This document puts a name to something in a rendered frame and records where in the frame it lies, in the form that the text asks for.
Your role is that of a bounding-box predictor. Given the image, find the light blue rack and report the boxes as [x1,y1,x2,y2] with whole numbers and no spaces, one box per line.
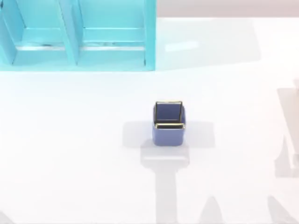
[0,0,157,71]

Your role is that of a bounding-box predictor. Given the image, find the blue square cup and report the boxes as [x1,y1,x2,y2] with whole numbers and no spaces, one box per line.
[153,100,187,147]

